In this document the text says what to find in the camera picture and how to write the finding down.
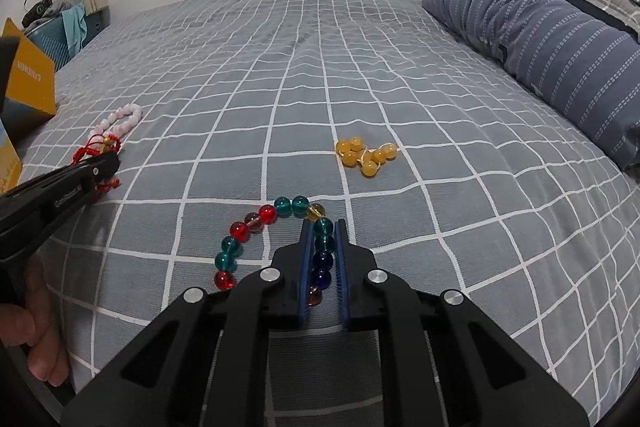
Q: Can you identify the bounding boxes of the red cord gold tube bracelet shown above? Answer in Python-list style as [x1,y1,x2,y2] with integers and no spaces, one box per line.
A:
[70,133,124,203]

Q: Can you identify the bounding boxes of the white cardboard storage box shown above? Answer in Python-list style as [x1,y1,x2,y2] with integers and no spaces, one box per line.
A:
[1,18,56,193]

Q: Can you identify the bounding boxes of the teal suitcase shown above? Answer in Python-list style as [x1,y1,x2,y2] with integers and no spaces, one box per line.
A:
[26,15,71,72]

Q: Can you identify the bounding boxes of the dark clothes pile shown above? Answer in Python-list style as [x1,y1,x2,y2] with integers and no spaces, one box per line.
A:
[22,0,73,31]

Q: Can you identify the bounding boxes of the grey checked bed sheet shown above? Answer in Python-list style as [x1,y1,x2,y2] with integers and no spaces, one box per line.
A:
[18,0,639,421]

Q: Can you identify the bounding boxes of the left hand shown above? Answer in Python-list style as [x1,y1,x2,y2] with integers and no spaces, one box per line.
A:
[1,256,70,387]

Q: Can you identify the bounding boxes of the blue striped pillow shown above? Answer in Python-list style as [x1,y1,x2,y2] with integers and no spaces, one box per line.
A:
[422,0,639,170]

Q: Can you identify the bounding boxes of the teal cloth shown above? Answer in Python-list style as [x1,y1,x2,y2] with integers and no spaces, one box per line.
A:
[61,2,88,58]

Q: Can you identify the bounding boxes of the yellow amber bead bracelet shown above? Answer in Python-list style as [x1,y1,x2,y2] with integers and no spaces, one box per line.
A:
[334,135,399,179]

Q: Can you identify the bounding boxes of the pink bead bracelet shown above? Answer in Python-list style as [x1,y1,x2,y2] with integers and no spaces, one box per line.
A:
[86,102,143,143]

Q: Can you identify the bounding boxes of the multicolour glass bead bracelet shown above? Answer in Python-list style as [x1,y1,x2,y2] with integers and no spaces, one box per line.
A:
[214,194,335,307]

